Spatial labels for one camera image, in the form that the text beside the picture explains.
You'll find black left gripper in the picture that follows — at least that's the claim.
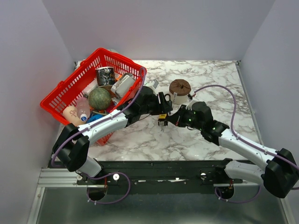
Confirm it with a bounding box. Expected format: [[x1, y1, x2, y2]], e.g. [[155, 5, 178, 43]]
[[140, 92, 173, 117]]

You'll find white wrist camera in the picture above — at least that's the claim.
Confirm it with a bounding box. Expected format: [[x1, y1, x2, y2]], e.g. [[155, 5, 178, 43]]
[[186, 93, 198, 110], [144, 79, 159, 95]]

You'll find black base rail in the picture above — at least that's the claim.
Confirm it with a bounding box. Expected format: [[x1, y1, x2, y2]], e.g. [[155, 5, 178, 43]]
[[77, 159, 242, 196]]

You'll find black Kaijing padlock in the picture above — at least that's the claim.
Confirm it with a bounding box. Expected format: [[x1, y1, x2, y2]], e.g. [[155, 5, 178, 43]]
[[163, 93, 173, 112]]

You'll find yellow Opel padlock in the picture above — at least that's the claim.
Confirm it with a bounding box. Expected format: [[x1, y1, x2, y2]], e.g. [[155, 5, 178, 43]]
[[158, 114, 167, 125]]

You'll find white small box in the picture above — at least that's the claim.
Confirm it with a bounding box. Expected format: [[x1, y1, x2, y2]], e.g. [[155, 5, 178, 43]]
[[82, 79, 98, 95]]

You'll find silver grey can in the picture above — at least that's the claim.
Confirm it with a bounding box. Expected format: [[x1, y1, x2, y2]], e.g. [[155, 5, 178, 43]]
[[111, 72, 135, 98]]

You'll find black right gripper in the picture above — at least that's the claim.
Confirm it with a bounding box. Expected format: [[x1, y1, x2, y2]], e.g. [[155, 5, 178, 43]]
[[168, 103, 204, 130]]

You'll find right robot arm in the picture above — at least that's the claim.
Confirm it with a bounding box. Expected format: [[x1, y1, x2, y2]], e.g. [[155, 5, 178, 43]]
[[166, 102, 299, 198]]

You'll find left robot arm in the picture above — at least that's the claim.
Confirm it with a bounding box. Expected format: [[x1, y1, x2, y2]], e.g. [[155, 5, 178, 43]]
[[52, 86, 172, 184]]

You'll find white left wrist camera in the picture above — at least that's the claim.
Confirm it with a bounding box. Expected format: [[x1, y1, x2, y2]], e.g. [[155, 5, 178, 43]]
[[144, 79, 159, 95]]

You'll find green glitter ball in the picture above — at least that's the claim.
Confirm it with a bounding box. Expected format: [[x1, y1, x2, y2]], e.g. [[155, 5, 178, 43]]
[[88, 87, 112, 110]]

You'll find blue white bottle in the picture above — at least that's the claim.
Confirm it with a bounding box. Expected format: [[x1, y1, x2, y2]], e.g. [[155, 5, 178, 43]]
[[86, 112, 103, 123]]

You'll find brown wrapped paper roll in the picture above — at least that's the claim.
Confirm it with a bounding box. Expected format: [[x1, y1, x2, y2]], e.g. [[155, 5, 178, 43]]
[[169, 79, 191, 105]]

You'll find dark printed can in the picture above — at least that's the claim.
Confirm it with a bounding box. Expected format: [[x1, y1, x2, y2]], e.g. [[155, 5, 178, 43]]
[[95, 66, 116, 86]]

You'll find red plastic basket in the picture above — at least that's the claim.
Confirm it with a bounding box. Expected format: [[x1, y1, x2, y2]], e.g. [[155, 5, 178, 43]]
[[40, 48, 148, 147]]

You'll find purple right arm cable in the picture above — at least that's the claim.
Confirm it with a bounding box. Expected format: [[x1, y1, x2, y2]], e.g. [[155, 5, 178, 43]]
[[193, 84, 299, 203]]

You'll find clear plastic bottle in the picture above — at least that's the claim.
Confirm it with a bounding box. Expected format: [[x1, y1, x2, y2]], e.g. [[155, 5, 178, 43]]
[[76, 97, 90, 122]]

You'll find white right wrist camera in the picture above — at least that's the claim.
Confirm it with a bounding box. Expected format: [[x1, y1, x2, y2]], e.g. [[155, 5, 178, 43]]
[[186, 93, 198, 110]]

